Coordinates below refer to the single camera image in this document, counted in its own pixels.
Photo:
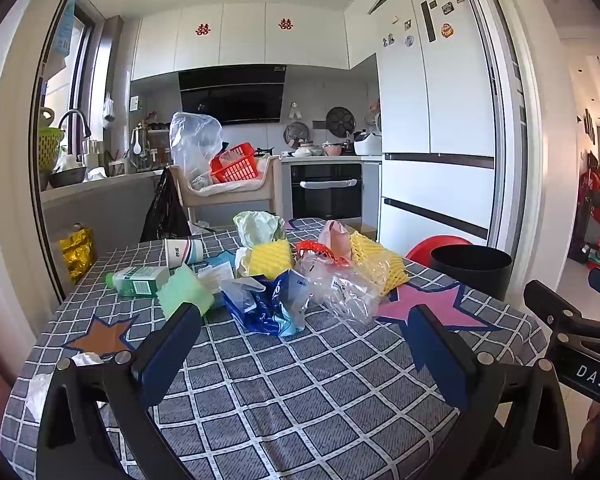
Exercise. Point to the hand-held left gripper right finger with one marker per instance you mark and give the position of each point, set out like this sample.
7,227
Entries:
440,355

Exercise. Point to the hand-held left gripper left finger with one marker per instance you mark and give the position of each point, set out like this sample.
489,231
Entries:
172,355

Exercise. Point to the green foam fruit net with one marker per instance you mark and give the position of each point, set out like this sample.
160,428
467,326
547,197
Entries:
180,290

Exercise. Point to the black trash bin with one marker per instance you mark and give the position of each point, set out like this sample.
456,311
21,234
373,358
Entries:
472,280

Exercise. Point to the green labelled bottle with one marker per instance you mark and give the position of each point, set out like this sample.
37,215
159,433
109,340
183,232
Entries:
140,280

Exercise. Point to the white plastic wrapper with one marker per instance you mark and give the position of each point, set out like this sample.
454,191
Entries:
212,280

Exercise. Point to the white tissue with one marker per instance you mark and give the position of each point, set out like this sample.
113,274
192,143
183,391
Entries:
86,358
37,395

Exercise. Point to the white paper cup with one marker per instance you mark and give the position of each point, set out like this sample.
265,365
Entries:
182,251

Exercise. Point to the light blue packet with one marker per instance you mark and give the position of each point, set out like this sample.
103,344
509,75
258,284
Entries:
224,261

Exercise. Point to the blue plastic bag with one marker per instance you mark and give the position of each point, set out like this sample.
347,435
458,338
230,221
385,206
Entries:
270,310

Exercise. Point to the yellow foam fruit net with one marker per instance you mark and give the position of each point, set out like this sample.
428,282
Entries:
380,265
267,260

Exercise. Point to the clear plastic wrapper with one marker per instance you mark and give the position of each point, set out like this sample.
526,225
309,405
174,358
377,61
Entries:
345,295

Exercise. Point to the pale green plastic bag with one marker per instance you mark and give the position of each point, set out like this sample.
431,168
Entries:
257,227

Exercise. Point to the pink plastic bag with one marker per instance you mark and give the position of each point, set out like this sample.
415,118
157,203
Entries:
335,235

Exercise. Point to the orange plastic net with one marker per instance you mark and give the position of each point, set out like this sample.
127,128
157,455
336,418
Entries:
315,248

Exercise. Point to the red printed bag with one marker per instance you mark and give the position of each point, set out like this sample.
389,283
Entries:
597,195

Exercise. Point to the red plastic stool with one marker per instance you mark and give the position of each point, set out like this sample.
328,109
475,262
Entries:
420,252

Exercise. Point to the grey checked star tablecloth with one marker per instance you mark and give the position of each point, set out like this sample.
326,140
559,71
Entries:
280,385

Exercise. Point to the gold foil bag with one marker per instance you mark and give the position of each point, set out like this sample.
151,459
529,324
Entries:
77,252

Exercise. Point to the small cardboard box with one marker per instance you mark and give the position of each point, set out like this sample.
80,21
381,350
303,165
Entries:
366,232

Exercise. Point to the black plastic bag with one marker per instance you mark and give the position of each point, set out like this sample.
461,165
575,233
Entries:
162,210

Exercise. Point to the beige plastic chair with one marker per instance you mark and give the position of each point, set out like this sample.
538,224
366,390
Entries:
230,199

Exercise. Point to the grey kitchen counter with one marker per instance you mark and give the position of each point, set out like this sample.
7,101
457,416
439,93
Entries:
105,200

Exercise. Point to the white plastic sheet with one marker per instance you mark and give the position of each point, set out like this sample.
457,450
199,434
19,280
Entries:
230,187

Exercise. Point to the black built-in oven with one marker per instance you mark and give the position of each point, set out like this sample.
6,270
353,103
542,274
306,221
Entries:
325,192

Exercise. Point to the red plastic basket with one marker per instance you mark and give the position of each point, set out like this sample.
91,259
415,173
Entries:
235,165

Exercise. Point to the black bowl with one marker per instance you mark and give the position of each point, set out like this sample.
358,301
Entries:
67,177

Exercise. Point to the kitchen utensil rack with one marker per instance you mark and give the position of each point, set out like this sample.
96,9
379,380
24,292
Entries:
152,147

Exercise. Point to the large clear plastic bag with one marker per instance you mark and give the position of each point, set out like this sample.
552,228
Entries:
192,140

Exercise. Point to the white utensil holder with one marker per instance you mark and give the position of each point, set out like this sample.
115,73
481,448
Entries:
91,155

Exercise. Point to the white refrigerator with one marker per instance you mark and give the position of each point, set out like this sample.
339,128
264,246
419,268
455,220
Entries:
430,110

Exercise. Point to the white rice cooker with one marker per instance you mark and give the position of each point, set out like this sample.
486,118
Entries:
367,144

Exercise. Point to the black gas stove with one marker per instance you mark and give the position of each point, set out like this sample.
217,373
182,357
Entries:
264,151

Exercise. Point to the pink cooking pot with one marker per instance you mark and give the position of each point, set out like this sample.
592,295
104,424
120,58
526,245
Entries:
332,150

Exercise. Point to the green plastic basket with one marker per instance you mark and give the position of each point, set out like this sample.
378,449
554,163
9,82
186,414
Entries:
50,147

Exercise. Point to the white cooking pot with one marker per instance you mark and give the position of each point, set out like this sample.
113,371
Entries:
307,151

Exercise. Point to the grey round steamer rack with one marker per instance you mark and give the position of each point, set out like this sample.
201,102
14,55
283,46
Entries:
295,133

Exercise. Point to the hanging white plastic bag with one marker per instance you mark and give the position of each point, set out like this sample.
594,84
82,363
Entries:
109,108

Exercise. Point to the black kitchen faucet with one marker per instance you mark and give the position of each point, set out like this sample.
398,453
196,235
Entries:
75,117

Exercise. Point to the black range hood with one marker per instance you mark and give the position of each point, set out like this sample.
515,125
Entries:
230,95

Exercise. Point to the group of fridge magnets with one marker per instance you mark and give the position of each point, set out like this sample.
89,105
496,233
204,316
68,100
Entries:
447,30

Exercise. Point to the red paper-cut sticker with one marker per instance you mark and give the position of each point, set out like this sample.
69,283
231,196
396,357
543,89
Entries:
203,29
286,24

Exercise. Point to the dark wall frames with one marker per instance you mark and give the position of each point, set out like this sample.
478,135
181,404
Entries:
588,125

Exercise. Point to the black round wall pan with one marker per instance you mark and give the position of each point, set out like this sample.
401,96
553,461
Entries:
340,121

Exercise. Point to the white wall hook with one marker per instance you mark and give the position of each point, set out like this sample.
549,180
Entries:
293,110

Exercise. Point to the white wall cabinets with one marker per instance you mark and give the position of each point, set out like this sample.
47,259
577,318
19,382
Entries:
240,40

